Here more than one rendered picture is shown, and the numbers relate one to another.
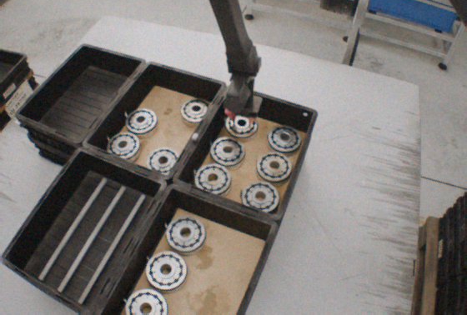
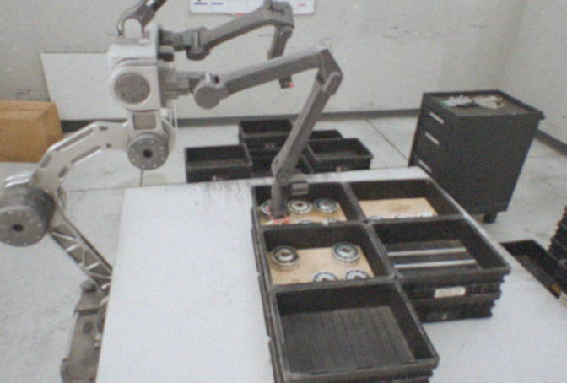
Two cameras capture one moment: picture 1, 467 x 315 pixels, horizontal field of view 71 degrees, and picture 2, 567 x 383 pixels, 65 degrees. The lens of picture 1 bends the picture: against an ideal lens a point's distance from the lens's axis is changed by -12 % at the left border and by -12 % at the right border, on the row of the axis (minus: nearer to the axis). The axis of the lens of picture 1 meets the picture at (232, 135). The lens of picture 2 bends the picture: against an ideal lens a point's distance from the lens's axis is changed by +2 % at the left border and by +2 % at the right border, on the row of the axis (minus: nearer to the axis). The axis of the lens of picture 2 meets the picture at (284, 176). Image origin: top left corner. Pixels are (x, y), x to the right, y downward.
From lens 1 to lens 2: 1.85 m
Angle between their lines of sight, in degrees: 84
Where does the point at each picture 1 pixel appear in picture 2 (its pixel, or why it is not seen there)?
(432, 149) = not seen: hidden behind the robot
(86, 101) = (339, 355)
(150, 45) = not seen: outside the picture
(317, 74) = (146, 245)
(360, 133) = (208, 209)
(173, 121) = (302, 272)
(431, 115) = (38, 261)
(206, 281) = (389, 213)
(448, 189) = not seen: hidden behind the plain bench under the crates
